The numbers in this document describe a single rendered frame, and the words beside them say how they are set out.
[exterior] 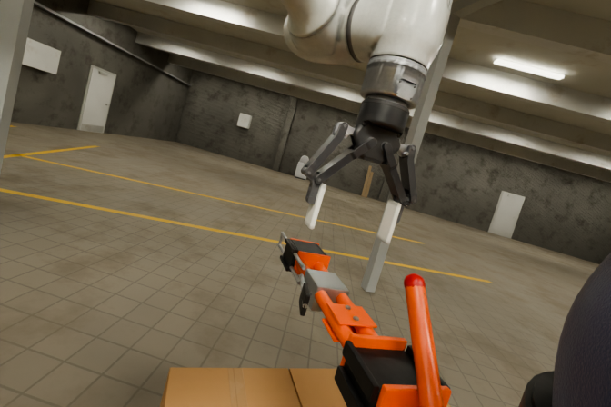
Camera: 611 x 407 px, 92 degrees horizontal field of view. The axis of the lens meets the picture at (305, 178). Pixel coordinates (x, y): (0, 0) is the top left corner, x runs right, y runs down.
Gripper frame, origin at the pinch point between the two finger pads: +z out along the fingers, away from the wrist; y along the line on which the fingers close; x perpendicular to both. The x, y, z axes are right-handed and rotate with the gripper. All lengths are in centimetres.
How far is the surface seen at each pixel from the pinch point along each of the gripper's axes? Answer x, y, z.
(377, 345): -13.2, 1.2, 10.8
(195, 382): 42, -11, 66
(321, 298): -0.5, -1.4, 12.2
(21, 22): 222, -165, -43
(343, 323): -8.1, -1.1, 11.5
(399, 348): -13.2, 4.5, 11.0
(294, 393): 38, 19, 66
